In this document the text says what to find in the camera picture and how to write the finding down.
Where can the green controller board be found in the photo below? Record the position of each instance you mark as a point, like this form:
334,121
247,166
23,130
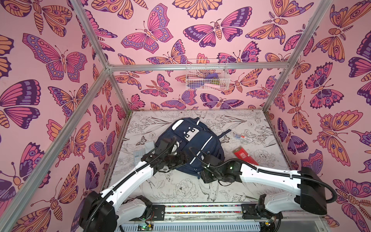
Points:
145,227

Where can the clear pen with red cap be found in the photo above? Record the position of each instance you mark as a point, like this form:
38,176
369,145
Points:
243,138

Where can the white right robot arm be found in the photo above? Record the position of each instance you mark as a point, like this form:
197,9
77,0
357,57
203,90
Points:
301,190

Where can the white rectangular eraser case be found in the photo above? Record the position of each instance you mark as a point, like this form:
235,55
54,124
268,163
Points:
149,146

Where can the navy blue student backpack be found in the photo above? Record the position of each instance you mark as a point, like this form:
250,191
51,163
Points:
196,140

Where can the white wire wall basket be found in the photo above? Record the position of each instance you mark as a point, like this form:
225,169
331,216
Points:
207,76

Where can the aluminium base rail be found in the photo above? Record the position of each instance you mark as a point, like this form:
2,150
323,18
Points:
223,217

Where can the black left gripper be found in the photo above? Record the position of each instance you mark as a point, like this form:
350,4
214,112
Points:
180,161

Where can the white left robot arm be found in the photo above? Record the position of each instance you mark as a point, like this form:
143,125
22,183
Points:
105,211

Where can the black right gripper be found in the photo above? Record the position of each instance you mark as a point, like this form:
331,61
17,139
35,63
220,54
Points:
205,174

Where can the red booklet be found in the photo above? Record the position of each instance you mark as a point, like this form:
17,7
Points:
242,154

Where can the grey pocket calculator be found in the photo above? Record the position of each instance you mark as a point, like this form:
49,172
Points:
138,154

